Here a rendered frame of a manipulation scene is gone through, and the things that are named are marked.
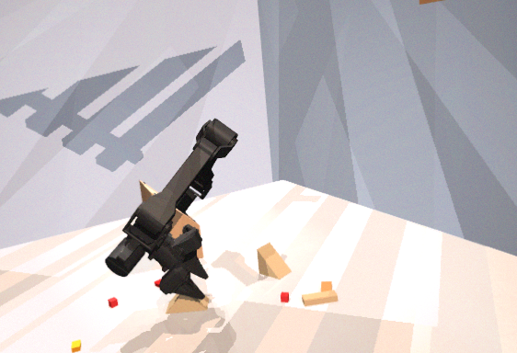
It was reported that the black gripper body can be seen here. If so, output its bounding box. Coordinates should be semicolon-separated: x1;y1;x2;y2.
146;233;189;295

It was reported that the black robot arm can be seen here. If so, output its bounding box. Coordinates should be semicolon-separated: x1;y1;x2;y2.
104;118;238;278

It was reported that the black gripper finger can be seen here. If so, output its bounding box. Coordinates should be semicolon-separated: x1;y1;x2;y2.
170;270;205;300
183;250;209;279

